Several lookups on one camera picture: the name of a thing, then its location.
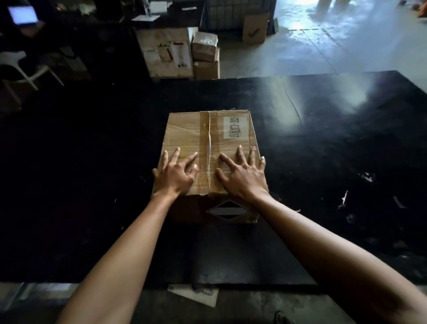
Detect person's left hand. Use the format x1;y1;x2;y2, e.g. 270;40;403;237
152;147;201;202

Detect person's right hand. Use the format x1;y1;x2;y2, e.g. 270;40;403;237
215;145;270;204

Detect diamond label cardboard box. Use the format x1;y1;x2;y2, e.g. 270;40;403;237
152;109;269;225

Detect person's left forearm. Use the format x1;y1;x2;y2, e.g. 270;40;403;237
55;195;181;324

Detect person's right forearm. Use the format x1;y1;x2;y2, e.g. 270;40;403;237
248;190;427;324

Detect plain small cardboard box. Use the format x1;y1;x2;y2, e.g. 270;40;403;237
193;48;221;80

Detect small wrapped cardboard box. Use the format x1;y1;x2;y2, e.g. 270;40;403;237
191;31;219;63

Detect large cardboard box white labels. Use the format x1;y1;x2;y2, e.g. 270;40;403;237
135;27;199;80

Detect cardboard box check mark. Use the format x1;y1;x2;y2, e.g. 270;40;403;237
242;12;270;45

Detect black table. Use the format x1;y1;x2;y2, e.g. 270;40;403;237
0;70;427;288

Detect white plastic chair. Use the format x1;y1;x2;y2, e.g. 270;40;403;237
0;50;64;104

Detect open laptop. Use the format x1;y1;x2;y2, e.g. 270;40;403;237
7;5;40;27

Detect metal wire cage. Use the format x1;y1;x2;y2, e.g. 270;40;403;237
200;0;278;34

